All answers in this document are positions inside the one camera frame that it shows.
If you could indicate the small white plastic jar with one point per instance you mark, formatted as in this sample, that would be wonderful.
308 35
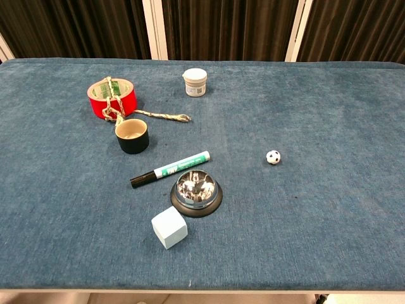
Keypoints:
196 83

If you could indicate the blue fabric table cover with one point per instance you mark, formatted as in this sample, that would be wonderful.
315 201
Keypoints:
284 228

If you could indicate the white frame post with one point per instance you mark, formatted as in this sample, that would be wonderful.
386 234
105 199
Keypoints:
155 28
295 30
4 49

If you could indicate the chrome desk call bell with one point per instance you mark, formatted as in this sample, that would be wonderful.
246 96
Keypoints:
196 191

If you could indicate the red tape roll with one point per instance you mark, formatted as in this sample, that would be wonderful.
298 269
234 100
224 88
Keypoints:
127 100

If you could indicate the dark pleated curtain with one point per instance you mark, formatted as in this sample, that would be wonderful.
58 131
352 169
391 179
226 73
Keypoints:
228 28

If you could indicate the light blue cube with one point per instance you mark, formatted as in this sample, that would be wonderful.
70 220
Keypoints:
169 227

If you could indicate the green white marker pen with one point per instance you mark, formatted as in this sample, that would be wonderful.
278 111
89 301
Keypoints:
177 167

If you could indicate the black tape roll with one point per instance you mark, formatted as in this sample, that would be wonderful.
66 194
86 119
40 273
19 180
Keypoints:
134 142

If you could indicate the small soccer ball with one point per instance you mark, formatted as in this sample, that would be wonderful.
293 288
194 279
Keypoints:
273 157

